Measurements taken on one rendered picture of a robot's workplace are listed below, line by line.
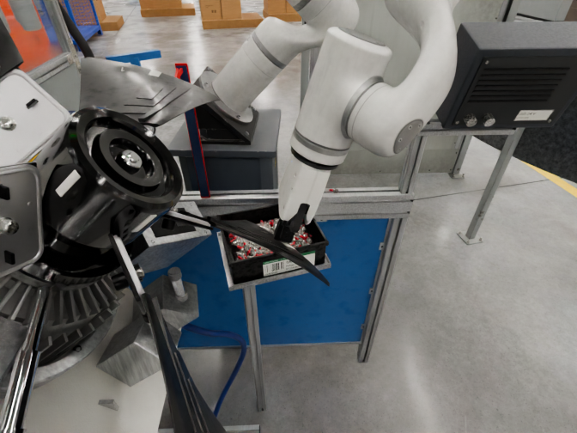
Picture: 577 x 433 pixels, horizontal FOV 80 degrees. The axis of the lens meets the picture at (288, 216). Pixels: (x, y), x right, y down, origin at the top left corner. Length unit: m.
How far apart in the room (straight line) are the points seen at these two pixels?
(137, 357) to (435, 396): 1.28
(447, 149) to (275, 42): 1.99
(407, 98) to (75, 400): 0.54
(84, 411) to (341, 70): 0.53
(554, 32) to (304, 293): 0.93
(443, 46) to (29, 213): 0.43
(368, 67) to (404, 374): 1.36
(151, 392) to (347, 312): 0.85
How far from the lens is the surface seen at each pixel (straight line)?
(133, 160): 0.36
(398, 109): 0.41
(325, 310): 1.29
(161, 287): 0.59
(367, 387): 1.56
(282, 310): 1.28
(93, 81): 0.64
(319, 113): 0.45
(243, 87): 1.01
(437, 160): 2.78
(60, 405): 0.55
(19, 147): 0.42
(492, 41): 0.83
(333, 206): 0.93
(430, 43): 0.44
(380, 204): 0.96
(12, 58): 0.43
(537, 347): 1.94
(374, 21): 2.28
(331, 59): 0.44
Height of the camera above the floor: 1.39
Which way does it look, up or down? 39 degrees down
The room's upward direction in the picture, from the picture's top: straight up
